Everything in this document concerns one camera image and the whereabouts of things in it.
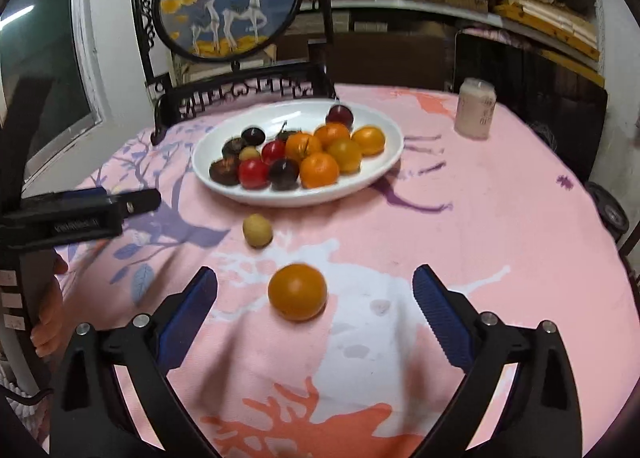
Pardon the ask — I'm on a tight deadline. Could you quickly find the pink printed tablecloth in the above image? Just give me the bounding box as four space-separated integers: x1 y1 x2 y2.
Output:
50 83 640 458

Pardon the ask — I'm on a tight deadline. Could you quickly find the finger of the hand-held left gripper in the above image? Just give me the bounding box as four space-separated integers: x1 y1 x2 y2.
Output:
107 188 162 220
22 187 118 211

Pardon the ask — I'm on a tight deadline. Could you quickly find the dark purple plum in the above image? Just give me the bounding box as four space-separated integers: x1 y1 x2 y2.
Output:
326 105 355 130

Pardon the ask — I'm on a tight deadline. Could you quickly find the red plum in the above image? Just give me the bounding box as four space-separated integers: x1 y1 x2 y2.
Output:
261 139 287 165
238 159 271 190

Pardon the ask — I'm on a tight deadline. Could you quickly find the black round stool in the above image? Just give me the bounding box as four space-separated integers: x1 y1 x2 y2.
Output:
586 181 632 239

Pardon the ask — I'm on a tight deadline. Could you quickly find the yellow plum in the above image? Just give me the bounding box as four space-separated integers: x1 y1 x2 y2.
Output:
267 263 328 322
351 125 387 156
326 138 363 175

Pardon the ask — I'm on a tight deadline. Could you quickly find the orange mandarin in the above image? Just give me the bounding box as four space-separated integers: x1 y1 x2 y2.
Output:
285 132 323 164
300 152 341 190
314 122 351 149

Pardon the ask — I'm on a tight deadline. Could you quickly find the white oval plate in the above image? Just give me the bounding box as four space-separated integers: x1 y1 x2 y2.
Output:
192 98 405 208

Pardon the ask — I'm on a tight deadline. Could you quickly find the pink folded cloth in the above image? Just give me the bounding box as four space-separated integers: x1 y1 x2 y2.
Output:
460 26 521 45

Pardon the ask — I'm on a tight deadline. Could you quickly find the person's left hand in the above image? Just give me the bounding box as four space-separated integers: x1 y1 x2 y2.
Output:
30 255 69 359

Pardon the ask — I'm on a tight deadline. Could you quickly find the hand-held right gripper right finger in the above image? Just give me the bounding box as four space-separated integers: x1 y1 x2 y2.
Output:
412 264 583 458

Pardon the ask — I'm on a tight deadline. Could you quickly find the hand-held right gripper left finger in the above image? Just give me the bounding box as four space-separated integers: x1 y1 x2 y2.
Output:
47 265 221 458

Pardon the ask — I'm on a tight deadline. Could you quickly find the white framed window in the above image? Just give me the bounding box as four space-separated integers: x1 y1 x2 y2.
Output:
0 0 108 174

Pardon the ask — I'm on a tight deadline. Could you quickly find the white ribbed object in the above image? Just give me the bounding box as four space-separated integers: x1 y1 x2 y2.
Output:
0 363 36 439

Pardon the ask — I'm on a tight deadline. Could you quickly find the white wall shelf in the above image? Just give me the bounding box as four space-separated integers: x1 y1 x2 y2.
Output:
320 0 601 74

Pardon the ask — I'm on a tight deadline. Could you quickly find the brown wooden board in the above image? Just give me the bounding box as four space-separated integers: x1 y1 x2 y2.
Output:
277 31 458 89

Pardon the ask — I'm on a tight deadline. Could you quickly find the stack of yellow flat boxes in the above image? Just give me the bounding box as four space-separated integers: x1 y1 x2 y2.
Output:
492 0 601 62

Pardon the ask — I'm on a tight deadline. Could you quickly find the pale pink drink can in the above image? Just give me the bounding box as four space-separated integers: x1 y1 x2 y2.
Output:
454 77 497 140

